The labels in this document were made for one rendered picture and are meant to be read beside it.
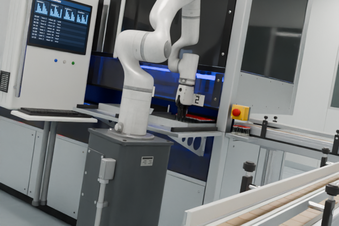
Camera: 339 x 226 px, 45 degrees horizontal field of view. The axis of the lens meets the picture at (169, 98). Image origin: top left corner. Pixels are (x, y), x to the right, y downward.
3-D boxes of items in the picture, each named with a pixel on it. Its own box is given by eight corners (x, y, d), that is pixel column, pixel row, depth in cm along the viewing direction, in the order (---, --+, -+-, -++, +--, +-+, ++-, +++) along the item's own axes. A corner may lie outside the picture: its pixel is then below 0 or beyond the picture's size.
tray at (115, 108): (136, 110, 256) (137, 105, 256) (170, 118, 241) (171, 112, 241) (98, 109, 228) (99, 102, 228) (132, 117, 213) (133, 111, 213)
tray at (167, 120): (181, 120, 236) (182, 114, 236) (221, 129, 221) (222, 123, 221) (144, 120, 208) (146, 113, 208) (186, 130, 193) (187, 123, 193)
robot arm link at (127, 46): (144, 92, 158) (153, 30, 157) (103, 85, 165) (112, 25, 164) (157, 93, 169) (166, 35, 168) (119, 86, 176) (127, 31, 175)
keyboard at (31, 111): (78, 114, 253) (79, 110, 253) (92, 118, 244) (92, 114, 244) (16, 111, 224) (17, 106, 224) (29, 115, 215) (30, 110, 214)
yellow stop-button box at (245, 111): (236, 118, 215) (238, 104, 214) (248, 120, 211) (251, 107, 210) (229, 118, 209) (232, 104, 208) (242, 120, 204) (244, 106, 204)
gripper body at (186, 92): (187, 82, 206) (183, 105, 207) (198, 84, 214) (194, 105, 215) (175, 80, 210) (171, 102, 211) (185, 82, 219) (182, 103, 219)
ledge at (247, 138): (237, 135, 222) (237, 132, 222) (259, 140, 215) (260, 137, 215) (225, 136, 211) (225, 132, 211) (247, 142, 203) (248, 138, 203)
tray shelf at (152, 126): (130, 112, 259) (131, 109, 259) (228, 135, 218) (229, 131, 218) (72, 110, 220) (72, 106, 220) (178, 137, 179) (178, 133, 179)
